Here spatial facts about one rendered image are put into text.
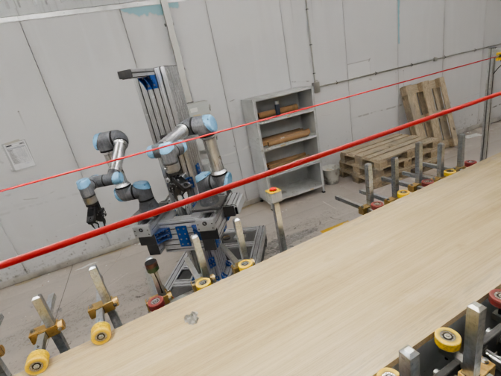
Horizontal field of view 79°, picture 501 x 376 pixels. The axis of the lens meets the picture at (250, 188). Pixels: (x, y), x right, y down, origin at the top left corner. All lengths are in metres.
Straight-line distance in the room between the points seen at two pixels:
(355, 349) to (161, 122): 1.87
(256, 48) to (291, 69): 0.59
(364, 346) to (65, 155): 3.76
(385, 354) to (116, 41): 3.89
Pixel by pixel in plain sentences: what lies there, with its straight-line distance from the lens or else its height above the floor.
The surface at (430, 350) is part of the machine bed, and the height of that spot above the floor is 0.71.
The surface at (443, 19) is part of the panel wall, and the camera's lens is 6.65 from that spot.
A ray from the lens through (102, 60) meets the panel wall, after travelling 4.17.
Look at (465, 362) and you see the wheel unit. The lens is 1.30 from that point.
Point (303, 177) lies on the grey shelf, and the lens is 4.99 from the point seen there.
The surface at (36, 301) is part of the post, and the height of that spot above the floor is 1.12.
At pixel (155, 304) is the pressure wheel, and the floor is 0.91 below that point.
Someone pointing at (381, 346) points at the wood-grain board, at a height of 0.90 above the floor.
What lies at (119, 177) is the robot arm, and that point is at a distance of 2.05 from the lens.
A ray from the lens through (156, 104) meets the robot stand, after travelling 2.38.
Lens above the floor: 1.88
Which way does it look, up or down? 20 degrees down
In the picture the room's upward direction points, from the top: 11 degrees counter-clockwise
